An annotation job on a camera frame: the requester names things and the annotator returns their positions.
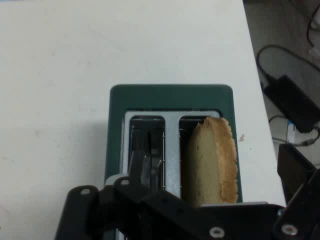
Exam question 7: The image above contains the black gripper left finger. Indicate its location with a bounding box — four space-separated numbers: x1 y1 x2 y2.
55 149 226 240

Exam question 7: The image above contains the black power adapter brick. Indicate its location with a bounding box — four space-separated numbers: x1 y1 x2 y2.
262 74 320 134

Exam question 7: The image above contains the dark green two-slot toaster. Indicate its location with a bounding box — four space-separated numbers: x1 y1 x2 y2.
103 84 243 240

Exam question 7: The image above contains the black adapter cable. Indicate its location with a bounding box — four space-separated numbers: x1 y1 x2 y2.
255 44 320 89

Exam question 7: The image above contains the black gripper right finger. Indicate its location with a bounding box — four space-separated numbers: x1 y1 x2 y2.
272 143 320 240

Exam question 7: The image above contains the thin black cable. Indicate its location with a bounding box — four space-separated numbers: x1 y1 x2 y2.
289 0 320 48

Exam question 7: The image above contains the toasted bread slice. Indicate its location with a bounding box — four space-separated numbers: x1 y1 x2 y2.
180 116 239 209

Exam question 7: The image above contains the grey cable with plug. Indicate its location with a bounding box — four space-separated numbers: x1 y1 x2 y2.
268 114 320 148

